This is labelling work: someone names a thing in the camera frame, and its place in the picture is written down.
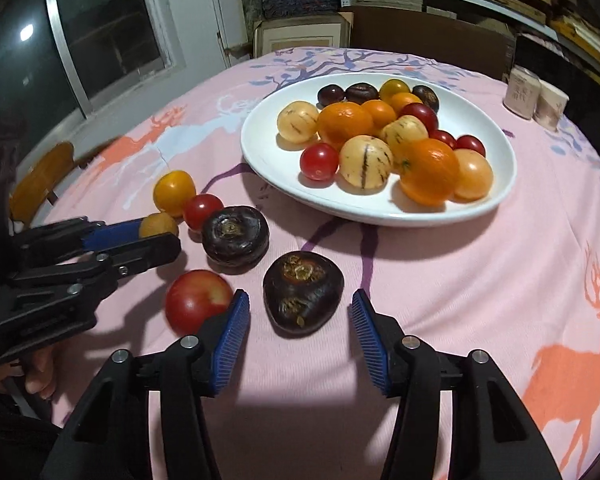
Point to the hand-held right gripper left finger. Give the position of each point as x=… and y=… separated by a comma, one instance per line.
x=232, y=340

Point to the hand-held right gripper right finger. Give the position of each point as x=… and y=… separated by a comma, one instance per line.
x=370, y=345

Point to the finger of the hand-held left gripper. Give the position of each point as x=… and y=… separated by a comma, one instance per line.
x=112, y=235
x=145, y=252

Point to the small tan longan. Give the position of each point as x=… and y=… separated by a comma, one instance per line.
x=157, y=224

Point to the large red plum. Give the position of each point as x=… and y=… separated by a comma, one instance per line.
x=195, y=302

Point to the dark water chestnut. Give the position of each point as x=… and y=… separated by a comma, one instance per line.
x=302, y=292
x=361, y=92
x=426, y=96
x=235, y=239

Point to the large yellow pepino melon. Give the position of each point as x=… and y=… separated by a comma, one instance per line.
x=366, y=164

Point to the large orange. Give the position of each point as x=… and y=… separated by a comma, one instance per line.
x=344, y=122

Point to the small dark purple fruit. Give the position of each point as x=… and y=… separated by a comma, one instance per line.
x=330, y=95

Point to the small mandarin orange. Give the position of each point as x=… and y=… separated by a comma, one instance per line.
x=404, y=101

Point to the white oval plate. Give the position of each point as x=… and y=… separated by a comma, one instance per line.
x=460, y=105

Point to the small yellow tomato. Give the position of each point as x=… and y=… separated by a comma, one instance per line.
x=394, y=88

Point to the person's left forearm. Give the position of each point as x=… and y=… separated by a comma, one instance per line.
x=5, y=445

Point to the person's left hand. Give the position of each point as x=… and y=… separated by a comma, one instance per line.
x=40, y=375

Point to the yellow orange tomato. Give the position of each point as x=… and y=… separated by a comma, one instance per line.
x=174, y=192

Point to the carved wooden chair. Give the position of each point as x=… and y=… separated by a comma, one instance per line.
x=42, y=180

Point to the pink deer print tablecloth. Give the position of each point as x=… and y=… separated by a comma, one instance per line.
x=430, y=270

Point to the orange with green stem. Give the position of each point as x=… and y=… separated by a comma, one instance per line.
x=429, y=170

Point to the white framed window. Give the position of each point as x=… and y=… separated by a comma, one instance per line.
x=105, y=25

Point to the small red cherry tomato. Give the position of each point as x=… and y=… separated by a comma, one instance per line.
x=470, y=145

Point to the white panel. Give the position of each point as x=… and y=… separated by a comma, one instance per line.
x=200, y=10

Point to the flat cardboard box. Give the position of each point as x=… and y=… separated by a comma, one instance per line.
x=300, y=35

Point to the small beige can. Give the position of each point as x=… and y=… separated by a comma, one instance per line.
x=521, y=92

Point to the pink paper cup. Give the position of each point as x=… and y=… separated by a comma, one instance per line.
x=550, y=105

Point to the brown chair back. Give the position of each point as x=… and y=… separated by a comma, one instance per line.
x=430, y=40

